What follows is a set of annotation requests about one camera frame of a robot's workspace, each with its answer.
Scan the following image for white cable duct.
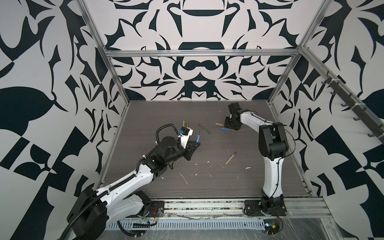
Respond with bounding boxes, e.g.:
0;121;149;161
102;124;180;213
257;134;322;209
121;219;265;231

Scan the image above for blue pen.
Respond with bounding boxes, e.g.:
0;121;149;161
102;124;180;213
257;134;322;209
196;127;202;143

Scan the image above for dark green pen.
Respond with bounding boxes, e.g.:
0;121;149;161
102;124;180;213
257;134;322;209
197;123;212;134

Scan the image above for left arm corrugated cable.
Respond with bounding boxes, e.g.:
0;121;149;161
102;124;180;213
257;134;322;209
58;123;181;240

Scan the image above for tan pen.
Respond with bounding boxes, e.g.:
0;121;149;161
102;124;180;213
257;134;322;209
225;150;238;165

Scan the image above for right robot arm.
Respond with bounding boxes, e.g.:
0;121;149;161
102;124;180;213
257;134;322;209
225;103;289;217

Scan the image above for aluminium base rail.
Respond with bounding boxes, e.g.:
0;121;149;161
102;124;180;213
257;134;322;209
131;197;332;220

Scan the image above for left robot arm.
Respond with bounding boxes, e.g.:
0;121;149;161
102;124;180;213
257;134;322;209
60;136;201;240

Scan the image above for green circuit board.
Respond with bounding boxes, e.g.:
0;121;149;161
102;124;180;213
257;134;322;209
264;220;284;236

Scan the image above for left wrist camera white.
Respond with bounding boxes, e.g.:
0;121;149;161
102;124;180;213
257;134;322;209
179;127;193;149

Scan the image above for wall hook rack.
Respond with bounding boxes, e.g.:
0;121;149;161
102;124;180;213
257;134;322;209
322;71;384;145

